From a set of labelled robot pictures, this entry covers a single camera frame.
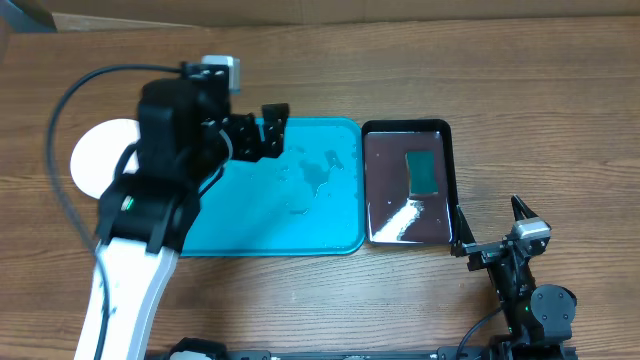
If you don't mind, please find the green scouring sponge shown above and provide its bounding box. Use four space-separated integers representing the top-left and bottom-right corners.
405 151 439 196

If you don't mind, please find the pink plate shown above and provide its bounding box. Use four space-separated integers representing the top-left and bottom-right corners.
70 118 140 199

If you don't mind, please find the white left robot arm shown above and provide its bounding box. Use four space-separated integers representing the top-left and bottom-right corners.
75 63 290 359

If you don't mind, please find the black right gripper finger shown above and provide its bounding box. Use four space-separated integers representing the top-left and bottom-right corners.
511 194 537 221
452 205 476 250

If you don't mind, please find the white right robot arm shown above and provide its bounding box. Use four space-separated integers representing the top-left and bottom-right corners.
451 195 578 360

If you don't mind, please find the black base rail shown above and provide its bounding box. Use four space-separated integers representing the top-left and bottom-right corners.
144 338 579 360

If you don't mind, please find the black water tray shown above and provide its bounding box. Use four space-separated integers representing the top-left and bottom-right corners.
362 119 458 246

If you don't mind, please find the teal plastic tray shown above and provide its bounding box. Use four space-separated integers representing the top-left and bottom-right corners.
182 118 365 257

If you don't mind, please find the cardboard backdrop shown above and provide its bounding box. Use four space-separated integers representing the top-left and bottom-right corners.
0 0 640 34

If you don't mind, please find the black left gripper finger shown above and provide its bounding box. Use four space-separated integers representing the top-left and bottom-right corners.
261 103 290 158
230 113 261 162

